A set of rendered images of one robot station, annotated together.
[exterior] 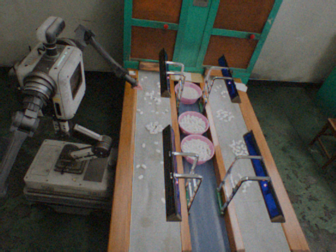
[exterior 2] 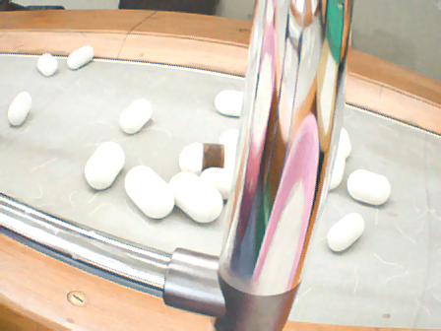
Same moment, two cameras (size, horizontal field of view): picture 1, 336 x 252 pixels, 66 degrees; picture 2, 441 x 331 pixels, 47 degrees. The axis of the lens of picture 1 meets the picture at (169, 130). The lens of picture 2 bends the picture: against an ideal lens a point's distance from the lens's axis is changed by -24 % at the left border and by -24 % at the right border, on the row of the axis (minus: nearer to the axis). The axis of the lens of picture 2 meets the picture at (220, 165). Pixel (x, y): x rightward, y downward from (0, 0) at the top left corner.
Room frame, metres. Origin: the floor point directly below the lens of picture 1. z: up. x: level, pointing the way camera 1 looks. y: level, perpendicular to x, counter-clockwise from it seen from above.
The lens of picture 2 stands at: (1.97, -0.12, 0.95)
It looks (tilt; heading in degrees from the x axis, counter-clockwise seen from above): 31 degrees down; 111
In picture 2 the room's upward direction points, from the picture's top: 7 degrees clockwise
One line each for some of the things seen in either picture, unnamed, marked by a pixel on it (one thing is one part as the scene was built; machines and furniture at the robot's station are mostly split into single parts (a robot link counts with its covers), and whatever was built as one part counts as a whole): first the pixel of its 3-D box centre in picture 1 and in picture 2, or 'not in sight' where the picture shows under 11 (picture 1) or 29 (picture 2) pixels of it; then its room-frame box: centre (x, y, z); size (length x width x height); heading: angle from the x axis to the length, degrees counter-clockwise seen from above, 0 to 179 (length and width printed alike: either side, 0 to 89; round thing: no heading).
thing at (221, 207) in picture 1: (240, 186); not in sight; (0.98, -0.52, 0.90); 0.20 x 0.19 x 0.45; 11
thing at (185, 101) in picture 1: (187, 93); not in sight; (2.06, -0.10, 0.72); 0.27 x 0.27 x 0.10
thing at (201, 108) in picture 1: (215, 92); not in sight; (1.93, -0.33, 0.90); 0.20 x 0.19 x 0.45; 11
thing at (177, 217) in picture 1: (171, 167); not in sight; (0.89, -0.05, 1.08); 0.62 x 0.08 x 0.07; 11
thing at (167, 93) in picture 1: (164, 70); not in sight; (1.84, 0.14, 1.08); 0.62 x 0.08 x 0.07; 11
